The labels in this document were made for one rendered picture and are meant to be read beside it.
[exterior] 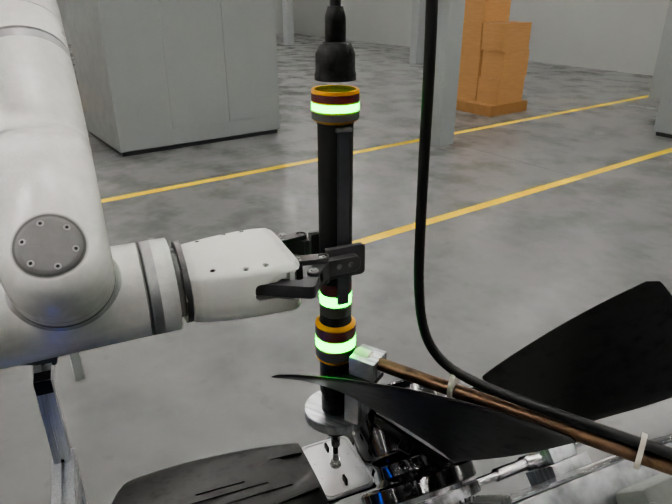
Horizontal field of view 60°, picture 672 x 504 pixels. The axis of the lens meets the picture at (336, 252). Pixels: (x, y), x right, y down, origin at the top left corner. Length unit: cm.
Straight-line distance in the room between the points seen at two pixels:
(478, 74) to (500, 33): 66
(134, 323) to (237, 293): 9
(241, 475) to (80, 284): 37
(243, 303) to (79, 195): 16
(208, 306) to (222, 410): 221
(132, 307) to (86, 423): 232
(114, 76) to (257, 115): 173
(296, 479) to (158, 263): 33
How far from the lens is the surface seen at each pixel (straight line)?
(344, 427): 66
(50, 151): 49
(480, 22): 893
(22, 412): 299
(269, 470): 74
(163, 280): 50
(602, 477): 87
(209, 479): 74
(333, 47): 52
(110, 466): 257
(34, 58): 63
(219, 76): 705
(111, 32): 662
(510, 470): 88
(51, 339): 51
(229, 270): 51
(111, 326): 51
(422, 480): 71
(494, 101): 881
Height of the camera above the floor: 171
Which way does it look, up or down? 25 degrees down
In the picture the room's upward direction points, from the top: straight up
